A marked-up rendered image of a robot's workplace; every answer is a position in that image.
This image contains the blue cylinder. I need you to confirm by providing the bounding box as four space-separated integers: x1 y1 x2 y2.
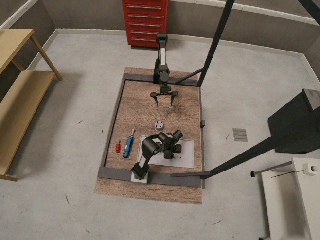
123 129 134 158

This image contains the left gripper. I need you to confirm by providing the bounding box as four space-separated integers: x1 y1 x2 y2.
156 142 181 154

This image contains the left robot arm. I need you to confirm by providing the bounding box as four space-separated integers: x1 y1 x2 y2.
131 130 183 180

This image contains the grey cylinder with studs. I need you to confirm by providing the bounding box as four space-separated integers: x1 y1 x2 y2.
155 121 163 132

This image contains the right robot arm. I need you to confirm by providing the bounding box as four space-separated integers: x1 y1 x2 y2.
155 33 171 93

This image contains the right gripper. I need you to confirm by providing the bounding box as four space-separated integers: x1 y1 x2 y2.
150 84 178 106

